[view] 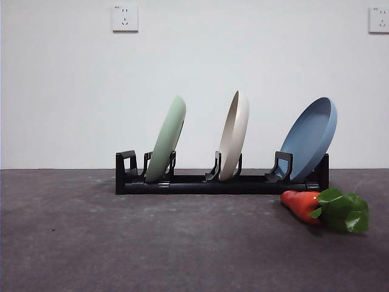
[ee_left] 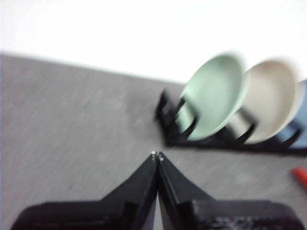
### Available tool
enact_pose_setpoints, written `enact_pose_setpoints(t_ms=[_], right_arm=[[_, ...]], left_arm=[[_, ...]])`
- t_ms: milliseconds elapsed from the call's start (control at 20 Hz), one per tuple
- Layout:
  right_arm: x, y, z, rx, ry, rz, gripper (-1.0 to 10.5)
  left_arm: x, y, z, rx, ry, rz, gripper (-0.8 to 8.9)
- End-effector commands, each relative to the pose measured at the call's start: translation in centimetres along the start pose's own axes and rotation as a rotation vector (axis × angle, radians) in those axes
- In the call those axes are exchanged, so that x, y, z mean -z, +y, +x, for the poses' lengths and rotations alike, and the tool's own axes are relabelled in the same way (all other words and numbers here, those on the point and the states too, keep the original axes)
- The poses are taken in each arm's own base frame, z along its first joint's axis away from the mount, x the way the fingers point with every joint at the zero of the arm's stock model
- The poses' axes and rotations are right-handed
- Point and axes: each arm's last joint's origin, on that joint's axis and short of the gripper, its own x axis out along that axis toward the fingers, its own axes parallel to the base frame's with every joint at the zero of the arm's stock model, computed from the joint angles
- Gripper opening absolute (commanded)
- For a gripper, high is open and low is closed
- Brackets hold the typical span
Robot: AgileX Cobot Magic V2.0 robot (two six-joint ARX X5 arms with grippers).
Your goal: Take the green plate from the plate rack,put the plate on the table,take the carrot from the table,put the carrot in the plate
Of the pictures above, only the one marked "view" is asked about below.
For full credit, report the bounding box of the green plate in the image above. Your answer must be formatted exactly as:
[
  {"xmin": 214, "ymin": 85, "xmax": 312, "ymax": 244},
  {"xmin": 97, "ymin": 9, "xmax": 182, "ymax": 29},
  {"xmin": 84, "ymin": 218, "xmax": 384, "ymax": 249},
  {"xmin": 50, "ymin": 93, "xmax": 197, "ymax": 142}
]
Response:
[{"xmin": 145, "ymin": 95, "xmax": 187, "ymax": 184}]

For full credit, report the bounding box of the orange carrot with green leaves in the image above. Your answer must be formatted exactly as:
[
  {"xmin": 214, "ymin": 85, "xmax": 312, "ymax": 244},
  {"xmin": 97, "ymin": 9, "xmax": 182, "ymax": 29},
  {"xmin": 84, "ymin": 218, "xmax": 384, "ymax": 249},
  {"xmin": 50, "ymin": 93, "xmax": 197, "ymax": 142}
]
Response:
[{"xmin": 280, "ymin": 187, "xmax": 370, "ymax": 234}]

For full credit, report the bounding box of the black plate rack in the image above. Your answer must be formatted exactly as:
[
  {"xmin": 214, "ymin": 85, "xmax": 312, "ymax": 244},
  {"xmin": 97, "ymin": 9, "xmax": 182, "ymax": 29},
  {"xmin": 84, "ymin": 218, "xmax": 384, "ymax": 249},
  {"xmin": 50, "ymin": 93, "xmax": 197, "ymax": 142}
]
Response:
[{"xmin": 115, "ymin": 150, "xmax": 330, "ymax": 196}]

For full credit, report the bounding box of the beige plate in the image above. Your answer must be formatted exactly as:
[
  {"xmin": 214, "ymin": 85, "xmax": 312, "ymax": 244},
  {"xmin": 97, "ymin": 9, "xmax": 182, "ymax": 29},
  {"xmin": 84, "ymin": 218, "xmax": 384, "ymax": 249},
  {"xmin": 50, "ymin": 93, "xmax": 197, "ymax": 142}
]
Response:
[{"xmin": 218, "ymin": 89, "xmax": 250, "ymax": 181}]

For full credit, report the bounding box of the blue plate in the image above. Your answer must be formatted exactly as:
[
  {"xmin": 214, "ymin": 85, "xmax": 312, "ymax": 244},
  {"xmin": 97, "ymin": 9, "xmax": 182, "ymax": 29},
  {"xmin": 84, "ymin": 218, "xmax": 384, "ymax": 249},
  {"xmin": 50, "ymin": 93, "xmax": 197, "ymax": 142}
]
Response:
[{"xmin": 279, "ymin": 97, "xmax": 338, "ymax": 183}]

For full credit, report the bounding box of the white wall socket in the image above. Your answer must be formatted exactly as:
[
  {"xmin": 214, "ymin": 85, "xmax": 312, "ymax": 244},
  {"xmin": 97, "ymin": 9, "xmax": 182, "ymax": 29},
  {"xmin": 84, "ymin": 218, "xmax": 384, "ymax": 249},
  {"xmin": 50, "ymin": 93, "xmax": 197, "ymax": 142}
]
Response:
[
  {"xmin": 112, "ymin": 4, "xmax": 139, "ymax": 33},
  {"xmin": 368, "ymin": 6, "xmax": 389, "ymax": 34}
]

